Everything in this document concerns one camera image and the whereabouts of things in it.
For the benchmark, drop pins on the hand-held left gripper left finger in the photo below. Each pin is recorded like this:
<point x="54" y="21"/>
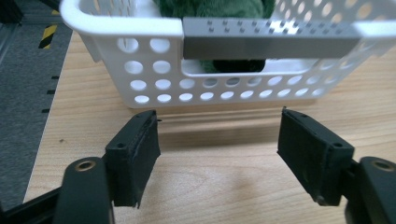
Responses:
<point x="130" y="161"/>

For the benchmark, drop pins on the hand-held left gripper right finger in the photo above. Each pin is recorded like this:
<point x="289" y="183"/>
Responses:
<point x="311" y="155"/>

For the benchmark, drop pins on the white perforated plastic basket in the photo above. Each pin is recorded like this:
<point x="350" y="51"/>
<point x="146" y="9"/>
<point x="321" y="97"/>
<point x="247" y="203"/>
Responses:
<point x="155" y="77"/>

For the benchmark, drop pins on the yellow black hazard tape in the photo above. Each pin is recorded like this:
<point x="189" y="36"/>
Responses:
<point x="47" y="35"/>

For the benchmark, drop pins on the green plush toy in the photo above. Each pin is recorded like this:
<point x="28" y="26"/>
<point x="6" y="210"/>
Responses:
<point x="214" y="7"/>

